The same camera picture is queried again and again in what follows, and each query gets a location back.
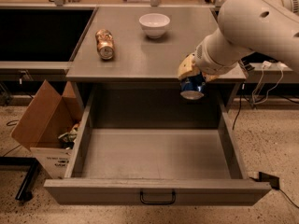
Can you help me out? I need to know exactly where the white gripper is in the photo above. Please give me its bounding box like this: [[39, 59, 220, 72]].
[[178, 29, 252, 82]]

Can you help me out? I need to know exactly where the blue pepsi can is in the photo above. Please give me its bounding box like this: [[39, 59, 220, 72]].
[[180, 73, 206, 100]]

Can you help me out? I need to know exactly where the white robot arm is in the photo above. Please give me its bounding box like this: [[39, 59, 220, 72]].
[[178, 0, 299, 80]]

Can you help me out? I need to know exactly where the grey cabinet counter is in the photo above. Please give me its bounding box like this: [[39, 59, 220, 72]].
[[65, 6, 248, 110]]

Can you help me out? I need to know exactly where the grey open drawer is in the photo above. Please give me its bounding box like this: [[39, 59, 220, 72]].
[[45, 85, 271, 205]]

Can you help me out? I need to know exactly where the gold crushed can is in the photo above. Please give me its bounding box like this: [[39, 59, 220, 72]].
[[95, 29, 115, 60]]

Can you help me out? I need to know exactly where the white ceramic bowl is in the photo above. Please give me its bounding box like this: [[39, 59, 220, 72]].
[[139, 13, 170, 38]]

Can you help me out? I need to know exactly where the black floor power box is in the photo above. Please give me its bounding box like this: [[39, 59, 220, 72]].
[[259, 172, 280, 190]]

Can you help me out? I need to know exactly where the trash in cardboard box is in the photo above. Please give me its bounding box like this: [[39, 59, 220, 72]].
[[58, 123, 79, 149]]

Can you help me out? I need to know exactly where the brown cardboard box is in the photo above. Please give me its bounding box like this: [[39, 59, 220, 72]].
[[11, 80, 84, 179]]

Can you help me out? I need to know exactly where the black table leg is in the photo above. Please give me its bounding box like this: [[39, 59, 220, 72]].
[[0, 157, 39, 202]]

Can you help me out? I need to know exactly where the black hanging cable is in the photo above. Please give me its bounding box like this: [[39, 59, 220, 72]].
[[232, 83, 245, 131]]

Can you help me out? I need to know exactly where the black drawer handle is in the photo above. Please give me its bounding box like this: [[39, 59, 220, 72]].
[[139, 189, 177, 205]]

